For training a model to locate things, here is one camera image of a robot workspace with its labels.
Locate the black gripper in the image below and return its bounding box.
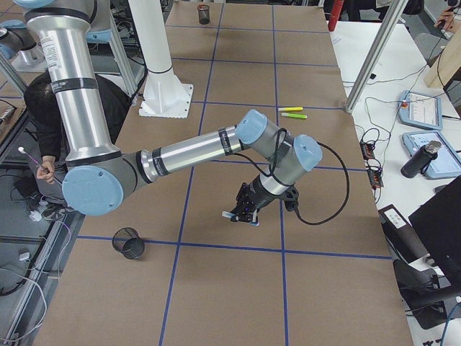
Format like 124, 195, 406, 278
230, 182, 274, 224

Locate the blue highlighter pen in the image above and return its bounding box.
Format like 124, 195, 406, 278
221, 210, 259, 226

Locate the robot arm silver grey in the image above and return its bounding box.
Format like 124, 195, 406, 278
20, 1, 323, 223

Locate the green highlighter pen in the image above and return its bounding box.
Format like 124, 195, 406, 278
281, 112, 308, 120

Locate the yellow highlighter pen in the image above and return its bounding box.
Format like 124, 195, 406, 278
277, 107, 303, 112

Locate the black mesh cup near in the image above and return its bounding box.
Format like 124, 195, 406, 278
112, 227, 145, 260

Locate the black mesh cup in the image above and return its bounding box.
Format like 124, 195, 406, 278
197, 4, 210, 25
112, 227, 145, 260

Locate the small orange black adapter box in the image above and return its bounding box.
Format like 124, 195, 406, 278
359, 142, 375, 160

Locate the black power brick labelled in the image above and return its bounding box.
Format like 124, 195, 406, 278
378, 204, 429, 263

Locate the dark water bottle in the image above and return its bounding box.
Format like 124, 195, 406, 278
400, 141, 442, 178

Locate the black laptop monitor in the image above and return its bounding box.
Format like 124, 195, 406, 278
409, 177, 460, 283

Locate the blue teach pendant near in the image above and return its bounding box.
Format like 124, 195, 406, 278
400, 130, 460, 179

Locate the blue teach pendant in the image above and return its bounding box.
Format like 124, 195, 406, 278
398, 90, 443, 130
400, 130, 460, 179

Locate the blue teach pendant far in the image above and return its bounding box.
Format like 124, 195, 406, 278
398, 90, 443, 130

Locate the person in black jacket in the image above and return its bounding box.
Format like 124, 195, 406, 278
24, 71, 132, 221

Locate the black mesh cup far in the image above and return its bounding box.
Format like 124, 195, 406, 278
197, 4, 210, 25

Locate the red fire extinguisher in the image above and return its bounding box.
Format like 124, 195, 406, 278
328, 0, 344, 32

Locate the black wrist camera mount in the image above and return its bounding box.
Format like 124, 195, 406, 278
280, 186, 299, 212

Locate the white pedestal column base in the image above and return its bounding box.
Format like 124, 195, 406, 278
129, 0, 194, 119

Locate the aluminium frame post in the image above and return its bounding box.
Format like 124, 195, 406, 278
344, 0, 408, 113

